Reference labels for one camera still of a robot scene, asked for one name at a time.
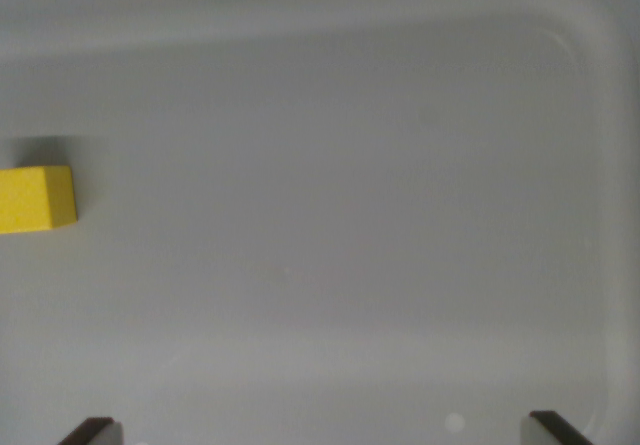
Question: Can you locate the yellow wooden cube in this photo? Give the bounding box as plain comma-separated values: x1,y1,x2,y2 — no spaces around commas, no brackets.
0,165,79,235

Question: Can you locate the white plastic tray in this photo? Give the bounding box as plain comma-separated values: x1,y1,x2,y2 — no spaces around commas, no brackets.
0,0,640,445

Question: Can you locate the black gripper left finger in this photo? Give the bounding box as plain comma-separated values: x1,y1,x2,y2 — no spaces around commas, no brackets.
57,416,124,445

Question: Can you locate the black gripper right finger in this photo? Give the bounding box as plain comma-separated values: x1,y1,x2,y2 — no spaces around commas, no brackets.
520,410,596,445

